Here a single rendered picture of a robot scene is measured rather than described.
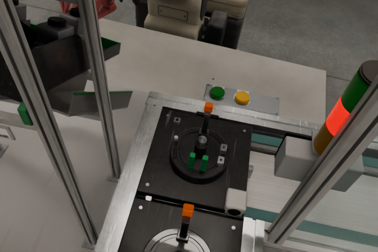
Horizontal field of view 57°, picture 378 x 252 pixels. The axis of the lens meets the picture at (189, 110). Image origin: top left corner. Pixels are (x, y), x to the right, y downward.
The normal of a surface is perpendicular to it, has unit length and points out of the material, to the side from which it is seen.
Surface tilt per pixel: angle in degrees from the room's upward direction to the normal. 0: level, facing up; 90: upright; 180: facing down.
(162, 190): 0
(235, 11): 90
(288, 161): 90
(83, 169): 0
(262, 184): 0
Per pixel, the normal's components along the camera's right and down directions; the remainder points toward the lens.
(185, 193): 0.07, -0.62
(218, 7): -0.26, 0.74
